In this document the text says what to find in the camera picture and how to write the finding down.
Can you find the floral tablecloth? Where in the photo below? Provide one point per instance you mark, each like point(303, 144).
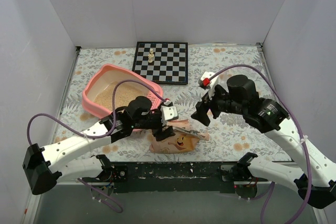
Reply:
point(229, 136)

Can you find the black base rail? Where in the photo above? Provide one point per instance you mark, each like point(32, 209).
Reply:
point(126, 177)

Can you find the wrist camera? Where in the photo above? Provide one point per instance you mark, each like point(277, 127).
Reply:
point(168, 112)
point(208, 81)

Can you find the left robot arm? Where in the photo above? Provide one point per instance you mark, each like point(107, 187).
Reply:
point(42, 165)

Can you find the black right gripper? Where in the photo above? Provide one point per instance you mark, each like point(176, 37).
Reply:
point(210, 106)

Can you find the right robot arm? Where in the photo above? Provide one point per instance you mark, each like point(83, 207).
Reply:
point(271, 119)

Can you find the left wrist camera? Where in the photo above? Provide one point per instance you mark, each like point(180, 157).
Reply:
point(168, 112)

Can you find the pink litter box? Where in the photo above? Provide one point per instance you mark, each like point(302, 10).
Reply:
point(97, 95)

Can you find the peach cat litter bag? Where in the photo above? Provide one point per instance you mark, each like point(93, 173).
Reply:
point(179, 143)

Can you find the cream chess piece front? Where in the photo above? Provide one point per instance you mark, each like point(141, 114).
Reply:
point(150, 58)

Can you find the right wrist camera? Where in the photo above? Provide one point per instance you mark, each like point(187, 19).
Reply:
point(208, 81)

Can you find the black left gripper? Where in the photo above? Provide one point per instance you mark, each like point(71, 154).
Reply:
point(159, 125)

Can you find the black white chessboard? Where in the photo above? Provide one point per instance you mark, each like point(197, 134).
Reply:
point(170, 63)

